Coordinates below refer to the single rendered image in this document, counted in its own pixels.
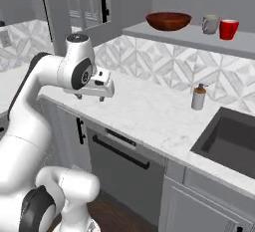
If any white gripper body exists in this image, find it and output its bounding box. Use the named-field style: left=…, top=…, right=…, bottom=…
left=63, top=79, right=116, bottom=99

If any grey base cabinet door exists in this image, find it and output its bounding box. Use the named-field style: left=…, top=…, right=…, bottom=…
left=53, top=104, right=93, bottom=173

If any grey open cabinet door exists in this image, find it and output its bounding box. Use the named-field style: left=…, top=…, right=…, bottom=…
left=38, top=0, right=73, bottom=57

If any grey under-sink cabinet door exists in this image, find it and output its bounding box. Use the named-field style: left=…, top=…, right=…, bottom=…
left=158, top=175, right=255, bottom=232

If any grey dishwasher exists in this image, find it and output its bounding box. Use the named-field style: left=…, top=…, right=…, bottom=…
left=85, top=125, right=167, bottom=228

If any white soap dispenser, brown top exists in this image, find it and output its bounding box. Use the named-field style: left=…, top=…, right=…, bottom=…
left=190, top=83, right=210, bottom=112

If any brown wooden bowl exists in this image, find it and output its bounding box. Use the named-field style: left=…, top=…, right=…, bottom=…
left=144, top=11, right=193, bottom=32

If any grey mug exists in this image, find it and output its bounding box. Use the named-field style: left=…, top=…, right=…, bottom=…
left=201, top=14, right=221, bottom=36

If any dark grey sink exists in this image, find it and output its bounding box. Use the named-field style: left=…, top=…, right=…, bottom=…
left=189, top=106, right=255, bottom=180

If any grey false drawer front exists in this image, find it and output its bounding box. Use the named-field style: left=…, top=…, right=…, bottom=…
left=164, top=157, right=255, bottom=224

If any red mug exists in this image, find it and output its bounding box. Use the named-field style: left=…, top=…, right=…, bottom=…
left=218, top=19, right=240, bottom=41

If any black base cabinet handle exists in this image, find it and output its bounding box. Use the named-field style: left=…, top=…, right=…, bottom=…
left=76, top=116, right=87, bottom=146

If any black dishwasher handle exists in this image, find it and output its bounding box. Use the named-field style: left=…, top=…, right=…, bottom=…
left=92, top=133, right=151, bottom=171

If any grey wall cabinet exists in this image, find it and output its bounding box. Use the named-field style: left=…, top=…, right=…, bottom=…
left=43, top=0, right=154, bottom=57

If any glass wall cabinet door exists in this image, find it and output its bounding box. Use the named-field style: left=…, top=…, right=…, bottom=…
left=64, top=0, right=113, bottom=35

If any grey wall shelf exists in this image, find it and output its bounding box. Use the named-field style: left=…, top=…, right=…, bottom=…
left=122, top=21, right=255, bottom=61

